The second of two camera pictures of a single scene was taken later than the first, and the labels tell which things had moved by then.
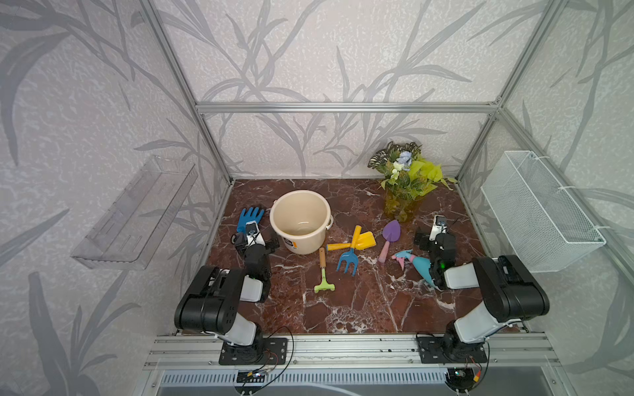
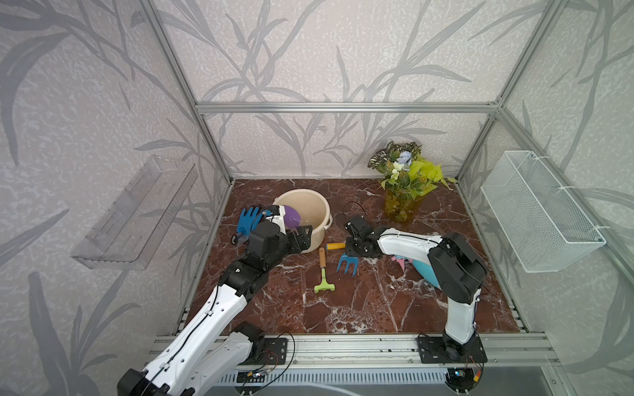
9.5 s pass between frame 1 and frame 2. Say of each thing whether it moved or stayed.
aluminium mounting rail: stayed
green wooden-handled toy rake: stayed
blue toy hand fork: stayed
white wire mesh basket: stayed
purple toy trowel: moved
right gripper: moved
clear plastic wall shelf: stayed
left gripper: moved
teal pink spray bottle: stayed
